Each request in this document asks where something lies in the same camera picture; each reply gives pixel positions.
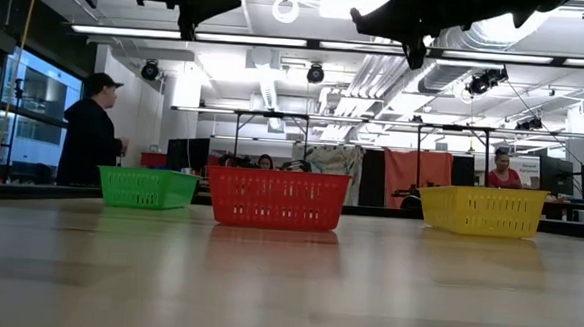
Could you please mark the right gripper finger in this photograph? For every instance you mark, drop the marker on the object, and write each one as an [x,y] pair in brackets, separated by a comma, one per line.
[384,20]

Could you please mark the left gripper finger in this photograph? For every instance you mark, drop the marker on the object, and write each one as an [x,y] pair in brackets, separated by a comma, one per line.
[210,6]

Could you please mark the green plastic basket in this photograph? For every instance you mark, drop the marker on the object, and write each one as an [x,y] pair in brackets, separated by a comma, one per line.
[145,188]

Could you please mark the red plastic basket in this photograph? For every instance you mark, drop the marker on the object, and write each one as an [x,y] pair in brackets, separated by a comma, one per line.
[277,198]

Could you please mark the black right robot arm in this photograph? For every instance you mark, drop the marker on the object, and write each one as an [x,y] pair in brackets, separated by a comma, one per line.
[520,5]

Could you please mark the black bar with light strips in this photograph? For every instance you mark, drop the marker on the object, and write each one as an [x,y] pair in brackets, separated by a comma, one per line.
[251,39]

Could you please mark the large window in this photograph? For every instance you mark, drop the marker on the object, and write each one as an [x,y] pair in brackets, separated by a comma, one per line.
[40,95]

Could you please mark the patterned cloth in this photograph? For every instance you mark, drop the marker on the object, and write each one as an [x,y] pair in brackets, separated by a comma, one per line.
[332,160]

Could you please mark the orange curtain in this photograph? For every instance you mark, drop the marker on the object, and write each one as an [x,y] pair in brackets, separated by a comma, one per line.
[401,174]

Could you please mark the person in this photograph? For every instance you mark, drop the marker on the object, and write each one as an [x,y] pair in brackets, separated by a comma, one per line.
[265,162]
[88,138]
[504,178]

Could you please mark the black curtain panel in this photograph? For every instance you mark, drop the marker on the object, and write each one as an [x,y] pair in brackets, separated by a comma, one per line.
[463,170]
[371,177]

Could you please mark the red bin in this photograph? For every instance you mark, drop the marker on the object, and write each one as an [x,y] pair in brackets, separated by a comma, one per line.
[152,159]

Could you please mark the white board with text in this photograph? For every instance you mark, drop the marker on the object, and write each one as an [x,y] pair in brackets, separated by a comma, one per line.
[527,168]

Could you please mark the yellow plastic basket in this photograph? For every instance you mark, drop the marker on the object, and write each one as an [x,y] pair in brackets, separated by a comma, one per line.
[482,211]

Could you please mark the silver ventilation duct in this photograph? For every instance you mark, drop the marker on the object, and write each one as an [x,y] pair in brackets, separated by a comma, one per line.
[499,31]

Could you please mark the black camera cluster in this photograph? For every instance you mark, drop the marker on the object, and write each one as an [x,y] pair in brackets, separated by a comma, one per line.
[534,123]
[479,85]

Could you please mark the black round camera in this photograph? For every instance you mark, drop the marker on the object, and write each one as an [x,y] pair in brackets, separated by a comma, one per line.
[150,71]
[315,74]

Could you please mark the black metal rig frame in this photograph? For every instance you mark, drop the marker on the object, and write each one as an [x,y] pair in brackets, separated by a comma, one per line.
[454,127]
[272,114]

